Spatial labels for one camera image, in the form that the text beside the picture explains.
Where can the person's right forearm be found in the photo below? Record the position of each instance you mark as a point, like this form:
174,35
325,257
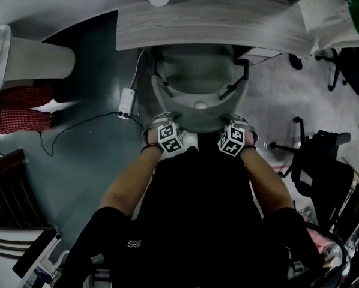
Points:
265,181

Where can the white cloth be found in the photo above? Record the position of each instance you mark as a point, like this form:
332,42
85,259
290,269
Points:
326,19

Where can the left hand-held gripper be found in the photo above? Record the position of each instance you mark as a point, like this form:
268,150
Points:
170,138

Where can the person's left forearm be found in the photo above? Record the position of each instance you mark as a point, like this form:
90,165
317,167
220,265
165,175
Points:
131,178

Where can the white drawer cabinet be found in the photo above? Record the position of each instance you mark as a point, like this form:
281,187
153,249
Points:
262,55

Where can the black swivel chair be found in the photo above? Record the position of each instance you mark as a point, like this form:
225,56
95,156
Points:
352,67

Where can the red patterned cloth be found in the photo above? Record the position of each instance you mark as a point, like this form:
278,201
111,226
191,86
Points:
20,109

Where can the black mesh office chair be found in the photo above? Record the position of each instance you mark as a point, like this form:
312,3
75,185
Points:
320,172

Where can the grey upholstered chair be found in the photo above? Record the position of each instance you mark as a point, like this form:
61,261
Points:
197,70

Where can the dark wooden slatted furniture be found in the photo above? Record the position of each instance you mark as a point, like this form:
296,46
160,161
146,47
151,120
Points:
8,190

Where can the white power strip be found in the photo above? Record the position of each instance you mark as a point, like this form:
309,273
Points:
127,102

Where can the white trash bin with bag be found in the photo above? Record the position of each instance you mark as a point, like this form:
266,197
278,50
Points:
35,61

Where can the person's black clothing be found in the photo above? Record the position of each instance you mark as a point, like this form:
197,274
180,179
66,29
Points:
197,220

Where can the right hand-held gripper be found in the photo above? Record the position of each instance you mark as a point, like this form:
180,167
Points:
232,141

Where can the grey wooden desk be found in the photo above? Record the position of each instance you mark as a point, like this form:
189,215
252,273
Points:
203,22

